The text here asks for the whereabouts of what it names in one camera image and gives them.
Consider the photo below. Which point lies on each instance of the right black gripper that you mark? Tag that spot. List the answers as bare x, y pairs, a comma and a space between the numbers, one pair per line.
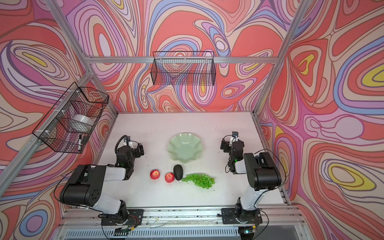
227, 145

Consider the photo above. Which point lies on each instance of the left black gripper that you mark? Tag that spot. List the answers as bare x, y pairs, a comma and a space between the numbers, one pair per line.
136, 151

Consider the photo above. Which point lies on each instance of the red fake apple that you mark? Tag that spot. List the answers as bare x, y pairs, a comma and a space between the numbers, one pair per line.
169, 177
154, 174

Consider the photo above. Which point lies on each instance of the green fake grape bunch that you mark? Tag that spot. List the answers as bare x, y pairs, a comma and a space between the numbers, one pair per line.
200, 180

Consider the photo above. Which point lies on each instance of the dark fake avocado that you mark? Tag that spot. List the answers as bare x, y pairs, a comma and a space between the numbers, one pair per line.
178, 172

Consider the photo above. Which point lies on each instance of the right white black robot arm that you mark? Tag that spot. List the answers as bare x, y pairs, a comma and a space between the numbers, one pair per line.
262, 174

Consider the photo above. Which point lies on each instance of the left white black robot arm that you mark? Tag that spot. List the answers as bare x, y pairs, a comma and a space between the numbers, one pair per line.
84, 188

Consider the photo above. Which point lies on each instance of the green scalloped fruit bowl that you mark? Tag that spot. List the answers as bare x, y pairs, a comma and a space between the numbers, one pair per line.
185, 147

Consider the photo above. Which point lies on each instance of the black marker in basket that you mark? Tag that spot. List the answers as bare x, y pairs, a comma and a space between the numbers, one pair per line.
80, 143

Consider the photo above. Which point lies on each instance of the white tape roll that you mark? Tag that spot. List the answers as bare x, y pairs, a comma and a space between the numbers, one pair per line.
83, 119

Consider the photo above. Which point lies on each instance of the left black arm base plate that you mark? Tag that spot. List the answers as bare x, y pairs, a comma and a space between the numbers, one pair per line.
131, 217

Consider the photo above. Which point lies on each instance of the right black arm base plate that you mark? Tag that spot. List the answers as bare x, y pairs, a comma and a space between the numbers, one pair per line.
232, 216

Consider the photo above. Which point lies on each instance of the black wire basket left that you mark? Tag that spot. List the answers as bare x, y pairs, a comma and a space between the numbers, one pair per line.
61, 134

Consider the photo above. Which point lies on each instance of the black wire basket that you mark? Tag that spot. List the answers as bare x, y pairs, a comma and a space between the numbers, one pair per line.
183, 68
61, 134

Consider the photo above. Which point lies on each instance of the aluminium front rail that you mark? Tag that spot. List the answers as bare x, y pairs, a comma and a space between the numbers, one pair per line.
187, 216

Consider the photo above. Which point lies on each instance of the black wire basket back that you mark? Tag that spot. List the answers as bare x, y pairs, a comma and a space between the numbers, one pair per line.
183, 68

